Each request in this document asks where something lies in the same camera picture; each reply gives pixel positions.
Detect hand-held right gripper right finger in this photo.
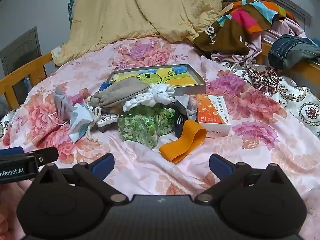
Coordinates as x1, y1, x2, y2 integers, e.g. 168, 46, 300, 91
194, 153, 288, 204

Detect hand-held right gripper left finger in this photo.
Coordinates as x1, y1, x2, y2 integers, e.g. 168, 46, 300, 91
35, 152, 130, 204

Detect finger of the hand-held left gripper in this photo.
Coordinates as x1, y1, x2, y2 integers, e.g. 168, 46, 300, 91
32, 147, 59, 167
0, 147, 25, 157

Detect orange silicone band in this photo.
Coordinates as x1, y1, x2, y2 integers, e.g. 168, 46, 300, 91
159, 119, 207, 164

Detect white blue tissue pack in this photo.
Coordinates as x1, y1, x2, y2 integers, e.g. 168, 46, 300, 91
68, 102, 97, 145

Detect grey face mask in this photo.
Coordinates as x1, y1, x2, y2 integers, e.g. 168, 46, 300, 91
49, 85, 74, 127

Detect dark dotted sock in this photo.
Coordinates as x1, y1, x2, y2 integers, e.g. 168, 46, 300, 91
174, 111, 187, 140

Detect grey drawstring pouch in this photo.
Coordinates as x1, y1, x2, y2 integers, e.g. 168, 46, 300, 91
89, 77, 151, 108

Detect metal tray with drawing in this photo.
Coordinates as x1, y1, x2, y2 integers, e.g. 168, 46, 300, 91
105, 64, 207, 96

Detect person's left hand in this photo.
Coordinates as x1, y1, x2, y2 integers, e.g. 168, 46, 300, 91
0, 179, 34, 232

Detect small white printed box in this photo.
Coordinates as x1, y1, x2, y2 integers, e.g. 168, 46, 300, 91
95, 114, 118, 133

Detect orange white medicine box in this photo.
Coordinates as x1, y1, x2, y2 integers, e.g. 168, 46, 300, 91
196, 94, 232, 138

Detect glass jar of green stars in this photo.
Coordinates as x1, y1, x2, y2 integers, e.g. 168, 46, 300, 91
117, 104, 176, 150

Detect pink floral bedsheet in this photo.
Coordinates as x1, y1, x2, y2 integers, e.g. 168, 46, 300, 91
0, 36, 320, 230

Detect grey cabinet door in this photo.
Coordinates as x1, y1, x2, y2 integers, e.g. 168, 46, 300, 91
0, 27, 42, 104

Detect cream red ornate cloth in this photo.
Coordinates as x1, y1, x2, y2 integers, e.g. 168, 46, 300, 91
224, 59, 320, 138

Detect blue jeans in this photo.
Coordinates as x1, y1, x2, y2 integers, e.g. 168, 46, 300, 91
268, 34, 320, 70

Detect teal cloth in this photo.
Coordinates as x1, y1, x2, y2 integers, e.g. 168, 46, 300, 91
67, 0, 76, 29

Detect lilac garment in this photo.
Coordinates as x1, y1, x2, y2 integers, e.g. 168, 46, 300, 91
211, 17, 307, 64

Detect yellow quilt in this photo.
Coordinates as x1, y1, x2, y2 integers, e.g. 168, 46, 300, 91
51, 0, 223, 67

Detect wooden bed frame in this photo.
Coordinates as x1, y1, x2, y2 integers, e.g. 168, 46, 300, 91
0, 52, 57, 112

